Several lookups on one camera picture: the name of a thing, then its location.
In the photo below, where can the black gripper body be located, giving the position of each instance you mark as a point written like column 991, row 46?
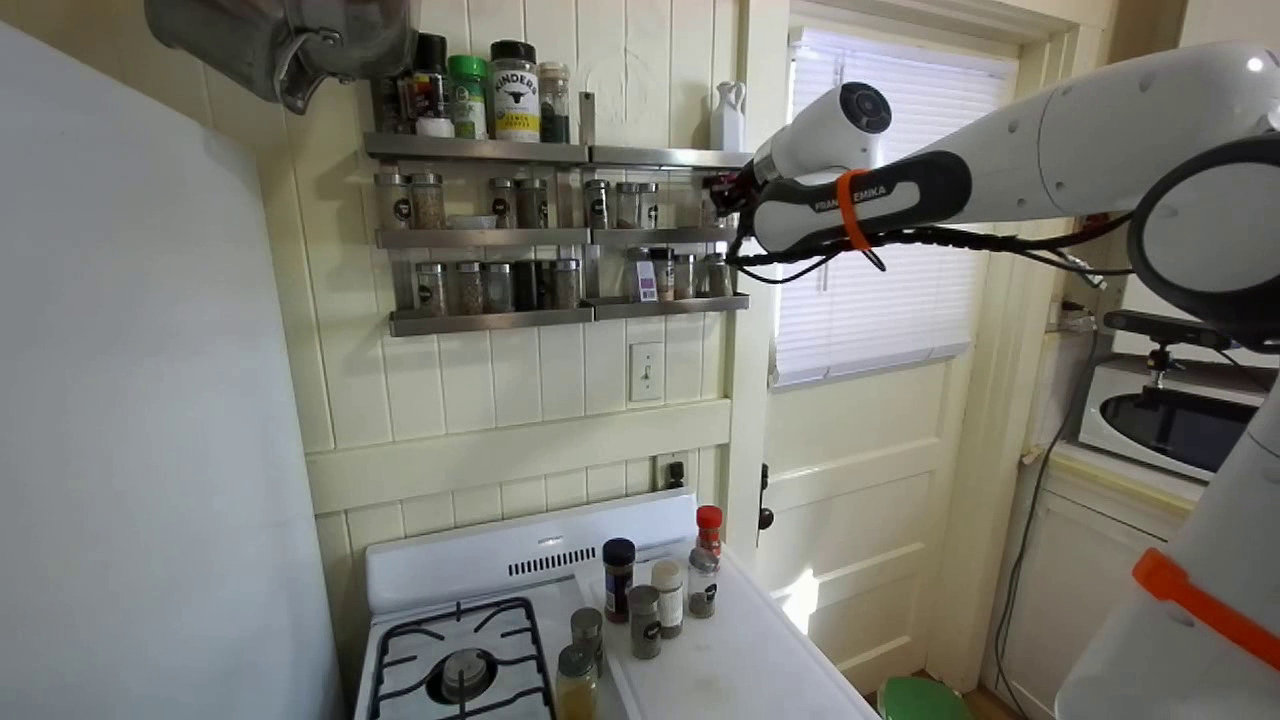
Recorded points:
column 740, row 190

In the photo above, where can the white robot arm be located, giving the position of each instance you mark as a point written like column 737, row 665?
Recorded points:
column 1094, row 146

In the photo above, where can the glass spice jar steel lid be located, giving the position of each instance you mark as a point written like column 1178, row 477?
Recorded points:
column 533, row 203
column 425, row 203
column 713, row 274
column 500, row 203
column 430, row 285
column 395, row 203
column 599, row 203
column 567, row 280
column 498, row 285
column 467, row 285

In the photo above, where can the labelled spice jar black lid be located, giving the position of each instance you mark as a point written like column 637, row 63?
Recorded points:
column 665, row 278

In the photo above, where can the small dark jar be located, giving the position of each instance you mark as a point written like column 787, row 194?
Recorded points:
column 554, row 113

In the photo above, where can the dark glass spice jar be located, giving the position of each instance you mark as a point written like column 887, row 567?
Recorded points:
column 531, row 285

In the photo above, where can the large jar black lid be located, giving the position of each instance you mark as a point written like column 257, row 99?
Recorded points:
column 513, row 102

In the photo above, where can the red lid spice jar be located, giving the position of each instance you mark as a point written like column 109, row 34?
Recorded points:
column 707, row 572

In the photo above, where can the dark spice jar black lid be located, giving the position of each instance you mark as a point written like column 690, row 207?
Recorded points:
column 616, row 582

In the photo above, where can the white label spice jar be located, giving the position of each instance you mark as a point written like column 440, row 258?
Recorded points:
column 668, row 601

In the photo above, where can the grey spice jar steel lid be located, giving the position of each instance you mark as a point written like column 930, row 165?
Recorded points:
column 640, row 626

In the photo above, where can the grey lying spice jar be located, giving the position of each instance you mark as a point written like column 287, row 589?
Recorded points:
column 586, row 626

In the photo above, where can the yellow spice jar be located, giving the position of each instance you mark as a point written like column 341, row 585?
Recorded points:
column 578, row 690

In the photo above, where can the white shaker bottle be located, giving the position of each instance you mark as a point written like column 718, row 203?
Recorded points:
column 730, row 120

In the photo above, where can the white window blinds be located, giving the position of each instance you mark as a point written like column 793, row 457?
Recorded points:
column 865, row 322

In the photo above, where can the green lid bottle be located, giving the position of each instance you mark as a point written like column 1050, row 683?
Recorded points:
column 467, row 105

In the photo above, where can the black door latch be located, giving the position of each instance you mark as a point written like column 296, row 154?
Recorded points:
column 765, row 514

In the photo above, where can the dark sauce bottle black cap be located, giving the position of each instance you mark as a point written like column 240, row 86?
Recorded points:
column 425, row 86

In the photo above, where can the white panelled door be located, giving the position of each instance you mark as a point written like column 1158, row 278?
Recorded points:
column 853, row 532

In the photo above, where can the white gas stove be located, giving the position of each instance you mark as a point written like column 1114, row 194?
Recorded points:
column 467, row 555

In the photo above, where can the black pan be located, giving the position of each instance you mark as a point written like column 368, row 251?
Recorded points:
column 1166, row 329

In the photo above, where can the grey cloth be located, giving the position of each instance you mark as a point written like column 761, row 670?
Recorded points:
column 282, row 46

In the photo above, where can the black stove grate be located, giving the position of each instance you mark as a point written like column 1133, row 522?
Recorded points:
column 460, row 626

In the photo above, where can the white microwave oven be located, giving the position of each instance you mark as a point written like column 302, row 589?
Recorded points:
column 1175, row 425

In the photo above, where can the white base cabinet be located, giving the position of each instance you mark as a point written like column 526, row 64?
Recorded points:
column 1065, row 572

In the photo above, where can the green round bin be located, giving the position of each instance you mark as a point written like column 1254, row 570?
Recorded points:
column 920, row 702

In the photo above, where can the round black stove burner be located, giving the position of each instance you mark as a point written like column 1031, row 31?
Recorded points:
column 460, row 678

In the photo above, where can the white refrigerator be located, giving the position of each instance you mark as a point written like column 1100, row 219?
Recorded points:
column 133, row 400

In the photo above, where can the white wall switch plate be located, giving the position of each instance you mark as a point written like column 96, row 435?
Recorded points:
column 644, row 375

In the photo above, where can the wall outlet black plug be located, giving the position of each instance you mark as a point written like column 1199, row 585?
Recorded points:
column 673, row 472

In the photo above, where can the steel wall spice rack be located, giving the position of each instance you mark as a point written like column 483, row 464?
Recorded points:
column 483, row 322

